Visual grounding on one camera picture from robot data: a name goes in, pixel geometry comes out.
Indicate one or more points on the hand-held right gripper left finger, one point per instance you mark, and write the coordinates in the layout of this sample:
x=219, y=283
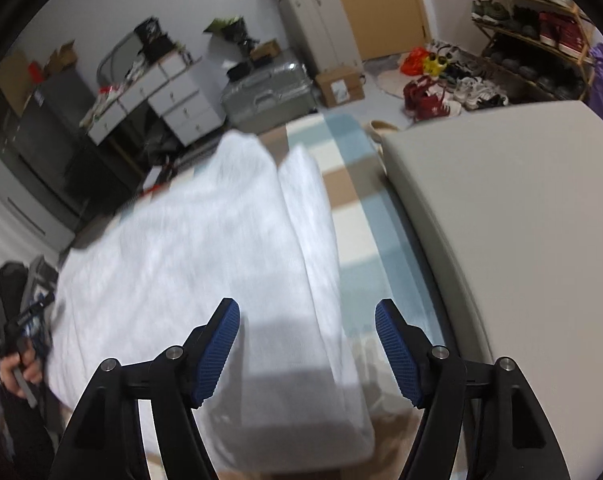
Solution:
x=216, y=350

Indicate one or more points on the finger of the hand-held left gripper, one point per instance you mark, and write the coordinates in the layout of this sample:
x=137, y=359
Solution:
x=36, y=327

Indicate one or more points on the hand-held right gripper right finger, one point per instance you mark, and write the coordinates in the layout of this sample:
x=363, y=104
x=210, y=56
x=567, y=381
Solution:
x=399, y=355

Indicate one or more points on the light grey large sweatshirt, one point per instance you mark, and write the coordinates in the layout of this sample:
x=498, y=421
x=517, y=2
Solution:
x=181, y=260

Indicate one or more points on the person's left forearm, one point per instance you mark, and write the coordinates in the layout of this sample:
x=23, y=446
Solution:
x=21, y=440

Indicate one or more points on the person's left hand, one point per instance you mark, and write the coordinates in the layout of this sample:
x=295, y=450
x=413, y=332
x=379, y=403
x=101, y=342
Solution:
x=5, y=377

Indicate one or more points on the plaid bed sheet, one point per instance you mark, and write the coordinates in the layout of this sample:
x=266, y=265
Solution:
x=361, y=220

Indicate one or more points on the beige mattress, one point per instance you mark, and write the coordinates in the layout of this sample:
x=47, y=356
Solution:
x=506, y=210

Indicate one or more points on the dark grey cabinet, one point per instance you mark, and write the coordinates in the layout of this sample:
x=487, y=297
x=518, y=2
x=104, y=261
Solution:
x=56, y=125

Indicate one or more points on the large plain cardboard box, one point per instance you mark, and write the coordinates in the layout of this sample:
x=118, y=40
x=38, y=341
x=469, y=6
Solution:
x=13, y=82

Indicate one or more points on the beige slipper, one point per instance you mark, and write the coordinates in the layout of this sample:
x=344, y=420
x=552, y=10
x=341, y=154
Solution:
x=379, y=127

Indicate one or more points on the desk clutter pile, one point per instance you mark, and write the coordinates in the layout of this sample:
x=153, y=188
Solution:
x=111, y=92

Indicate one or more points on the white desk with drawers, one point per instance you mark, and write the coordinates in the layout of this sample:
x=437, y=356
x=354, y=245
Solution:
x=181, y=105

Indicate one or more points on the open cardboard box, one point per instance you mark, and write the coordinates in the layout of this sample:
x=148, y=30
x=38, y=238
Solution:
x=61, y=57

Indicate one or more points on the red sneakers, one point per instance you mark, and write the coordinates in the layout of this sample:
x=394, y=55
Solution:
x=426, y=100

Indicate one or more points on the silver hard suitcase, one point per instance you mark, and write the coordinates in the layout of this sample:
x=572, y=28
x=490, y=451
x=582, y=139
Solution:
x=266, y=95

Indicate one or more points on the round pale rug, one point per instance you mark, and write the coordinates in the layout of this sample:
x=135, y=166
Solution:
x=389, y=80

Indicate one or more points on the white sneakers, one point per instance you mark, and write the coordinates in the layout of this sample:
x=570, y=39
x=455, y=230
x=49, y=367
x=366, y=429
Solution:
x=474, y=90

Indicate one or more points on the cardboard box white label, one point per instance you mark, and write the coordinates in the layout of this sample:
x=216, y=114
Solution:
x=339, y=85

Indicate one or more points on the black pouch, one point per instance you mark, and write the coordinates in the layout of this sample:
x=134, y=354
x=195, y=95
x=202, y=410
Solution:
x=240, y=71

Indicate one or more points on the yellow toy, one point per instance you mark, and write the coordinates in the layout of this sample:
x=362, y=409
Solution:
x=434, y=65

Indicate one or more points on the orange plastic bag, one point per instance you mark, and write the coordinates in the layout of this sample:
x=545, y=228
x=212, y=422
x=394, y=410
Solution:
x=412, y=62

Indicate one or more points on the black bag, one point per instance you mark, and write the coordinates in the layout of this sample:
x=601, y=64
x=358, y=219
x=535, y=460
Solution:
x=151, y=35

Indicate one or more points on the small brown box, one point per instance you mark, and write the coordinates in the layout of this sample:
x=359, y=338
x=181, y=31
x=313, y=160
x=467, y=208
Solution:
x=265, y=51

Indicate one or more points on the dark wrapped flower bouquet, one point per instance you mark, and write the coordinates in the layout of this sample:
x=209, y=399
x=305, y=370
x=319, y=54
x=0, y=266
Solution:
x=226, y=27

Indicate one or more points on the beige tall suitcase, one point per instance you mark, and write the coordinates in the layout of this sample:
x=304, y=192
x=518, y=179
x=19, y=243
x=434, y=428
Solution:
x=321, y=25

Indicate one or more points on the wooden shoe rack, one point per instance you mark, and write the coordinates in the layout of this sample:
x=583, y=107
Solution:
x=526, y=35

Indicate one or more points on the wooden door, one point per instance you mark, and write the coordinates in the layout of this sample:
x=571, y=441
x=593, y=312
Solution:
x=376, y=5

